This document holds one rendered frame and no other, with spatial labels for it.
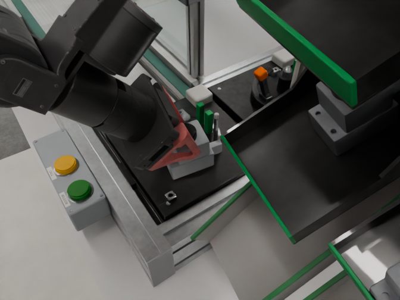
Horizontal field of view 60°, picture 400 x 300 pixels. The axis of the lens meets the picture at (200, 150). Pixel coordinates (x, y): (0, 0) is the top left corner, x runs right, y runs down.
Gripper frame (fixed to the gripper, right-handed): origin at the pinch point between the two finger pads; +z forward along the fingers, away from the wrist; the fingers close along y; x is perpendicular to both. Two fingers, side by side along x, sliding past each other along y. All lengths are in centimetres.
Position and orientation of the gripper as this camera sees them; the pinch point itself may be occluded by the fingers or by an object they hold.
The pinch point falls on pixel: (187, 140)
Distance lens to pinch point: 47.1
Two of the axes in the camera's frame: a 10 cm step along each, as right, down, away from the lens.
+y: -3.9, -7.4, 5.5
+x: -7.1, 6.2, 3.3
